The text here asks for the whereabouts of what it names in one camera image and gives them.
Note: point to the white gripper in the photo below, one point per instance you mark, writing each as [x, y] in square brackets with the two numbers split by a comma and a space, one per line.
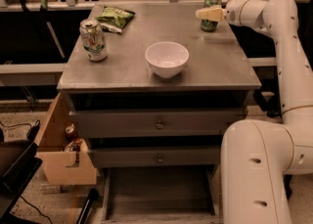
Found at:
[233, 12]

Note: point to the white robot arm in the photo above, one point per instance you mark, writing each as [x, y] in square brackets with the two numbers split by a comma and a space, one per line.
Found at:
[255, 154]

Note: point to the white bowl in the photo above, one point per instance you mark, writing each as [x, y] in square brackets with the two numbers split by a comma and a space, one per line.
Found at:
[166, 59]

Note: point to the white and green soda can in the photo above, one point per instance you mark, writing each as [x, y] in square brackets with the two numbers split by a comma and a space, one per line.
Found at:
[93, 40]

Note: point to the red soda can in box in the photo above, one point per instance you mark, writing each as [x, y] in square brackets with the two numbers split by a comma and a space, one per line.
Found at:
[71, 133]

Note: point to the black office chair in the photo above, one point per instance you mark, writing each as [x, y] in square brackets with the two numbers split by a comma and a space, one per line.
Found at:
[267, 95]

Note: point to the grey drawer cabinet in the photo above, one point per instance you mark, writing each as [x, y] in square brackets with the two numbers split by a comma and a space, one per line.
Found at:
[217, 74]

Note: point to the green chip bag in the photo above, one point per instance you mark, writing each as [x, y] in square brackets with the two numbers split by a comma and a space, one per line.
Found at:
[114, 19]

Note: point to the top grey drawer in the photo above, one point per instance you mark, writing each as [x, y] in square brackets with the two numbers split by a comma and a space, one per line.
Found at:
[152, 123]

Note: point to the middle grey drawer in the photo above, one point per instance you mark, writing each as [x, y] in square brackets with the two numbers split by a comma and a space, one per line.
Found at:
[155, 156]

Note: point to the open bottom grey drawer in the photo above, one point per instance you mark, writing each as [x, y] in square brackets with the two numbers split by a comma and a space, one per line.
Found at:
[162, 195]

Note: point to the wooden box of snacks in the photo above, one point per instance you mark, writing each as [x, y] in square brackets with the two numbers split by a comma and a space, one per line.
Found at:
[63, 162]

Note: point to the black case on floor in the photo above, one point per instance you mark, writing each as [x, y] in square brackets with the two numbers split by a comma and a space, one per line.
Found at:
[18, 164]

